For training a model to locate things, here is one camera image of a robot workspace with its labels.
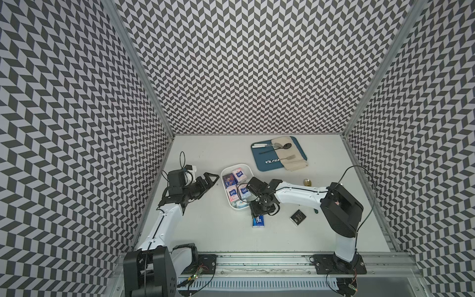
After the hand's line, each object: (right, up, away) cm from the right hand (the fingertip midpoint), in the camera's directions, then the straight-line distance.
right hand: (258, 215), depth 86 cm
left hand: (-21, +16, -3) cm, 26 cm away
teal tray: (+1, +25, +19) cm, 31 cm away
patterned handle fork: (+12, +25, +19) cm, 34 cm away
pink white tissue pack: (-9, +17, +6) cm, 20 cm away
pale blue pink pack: (-7, +10, 0) cm, 12 cm away
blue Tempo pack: (0, -2, -3) cm, 4 cm away
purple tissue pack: (-14, +16, +6) cm, 22 cm away
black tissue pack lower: (+18, 0, -2) cm, 18 cm away
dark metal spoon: (+18, +33, +24) cm, 44 cm away
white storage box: (-12, +10, +1) cm, 16 cm away
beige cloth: (+20, +22, +17) cm, 34 cm away
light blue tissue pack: (-8, +6, -4) cm, 10 cm away
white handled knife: (+4, +33, +24) cm, 41 cm away
